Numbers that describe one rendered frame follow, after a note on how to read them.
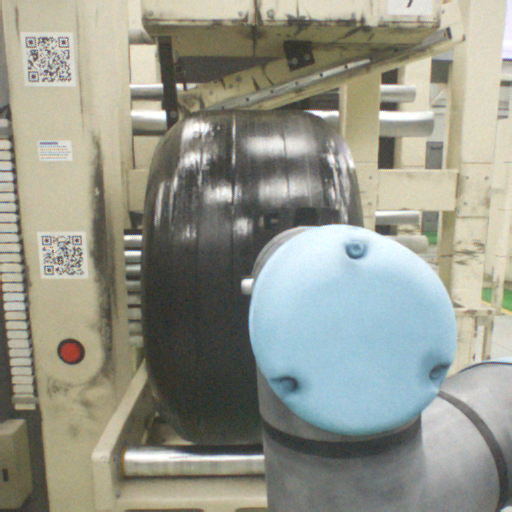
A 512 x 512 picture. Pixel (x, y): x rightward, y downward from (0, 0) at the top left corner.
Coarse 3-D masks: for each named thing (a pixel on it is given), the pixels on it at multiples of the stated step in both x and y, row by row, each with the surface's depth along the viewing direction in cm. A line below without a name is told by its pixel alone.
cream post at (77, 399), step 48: (48, 0) 63; (96, 0) 66; (96, 48) 66; (48, 96) 65; (96, 96) 66; (96, 144) 67; (48, 192) 68; (96, 192) 68; (96, 240) 69; (48, 288) 71; (96, 288) 71; (48, 336) 72; (96, 336) 72; (48, 384) 74; (96, 384) 74; (48, 432) 75; (96, 432) 75; (48, 480) 77
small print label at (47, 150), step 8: (40, 144) 67; (48, 144) 67; (56, 144) 67; (64, 144) 67; (40, 152) 67; (48, 152) 67; (56, 152) 67; (64, 152) 67; (40, 160) 67; (48, 160) 67; (56, 160) 67; (64, 160) 67; (72, 160) 67
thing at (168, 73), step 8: (160, 48) 95; (168, 48) 95; (160, 56) 96; (168, 56) 96; (160, 64) 97; (168, 64) 97; (168, 72) 97; (168, 80) 98; (168, 88) 99; (176, 88) 101; (168, 96) 100; (176, 96) 101; (168, 104) 102; (176, 104) 102; (168, 112) 103; (176, 112) 103; (168, 120) 104; (176, 120) 104; (168, 128) 105
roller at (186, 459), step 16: (128, 448) 70; (144, 448) 70; (160, 448) 70; (176, 448) 70; (192, 448) 70; (208, 448) 70; (224, 448) 70; (240, 448) 70; (256, 448) 70; (128, 464) 68; (144, 464) 68; (160, 464) 68; (176, 464) 68; (192, 464) 68; (208, 464) 68; (224, 464) 68; (240, 464) 68; (256, 464) 68
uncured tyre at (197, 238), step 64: (192, 128) 61; (256, 128) 61; (320, 128) 62; (192, 192) 54; (256, 192) 54; (320, 192) 54; (192, 256) 52; (192, 320) 52; (192, 384) 54; (256, 384) 55
